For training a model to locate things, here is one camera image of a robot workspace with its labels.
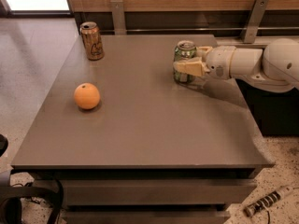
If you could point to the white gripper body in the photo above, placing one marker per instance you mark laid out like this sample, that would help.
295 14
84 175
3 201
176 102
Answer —
219 62

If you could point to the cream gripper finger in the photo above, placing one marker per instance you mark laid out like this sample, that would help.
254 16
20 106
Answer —
194 66
203 51

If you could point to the green soda can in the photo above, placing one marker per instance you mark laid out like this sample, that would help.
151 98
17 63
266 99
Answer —
184 51

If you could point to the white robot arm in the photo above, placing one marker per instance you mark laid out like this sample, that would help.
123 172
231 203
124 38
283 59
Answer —
274 68

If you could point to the brown soda can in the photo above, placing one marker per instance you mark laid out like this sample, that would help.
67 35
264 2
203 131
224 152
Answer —
92 41

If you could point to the gray drawer cabinet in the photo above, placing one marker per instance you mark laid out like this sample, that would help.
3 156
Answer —
152 151

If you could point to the orange fruit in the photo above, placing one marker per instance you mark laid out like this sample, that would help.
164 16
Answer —
87 96

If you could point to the white power strip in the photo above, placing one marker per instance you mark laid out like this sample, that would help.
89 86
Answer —
268 200

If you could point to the black chair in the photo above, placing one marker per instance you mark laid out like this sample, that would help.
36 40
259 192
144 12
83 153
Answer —
10 199

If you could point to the right metal bracket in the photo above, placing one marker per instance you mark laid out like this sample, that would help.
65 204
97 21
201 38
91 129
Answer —
250 30

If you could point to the metal bracket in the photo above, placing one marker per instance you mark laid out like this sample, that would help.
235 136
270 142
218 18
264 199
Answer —
250 30
118 17

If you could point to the left metal bracket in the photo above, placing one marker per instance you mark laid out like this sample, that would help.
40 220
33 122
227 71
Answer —
118 17

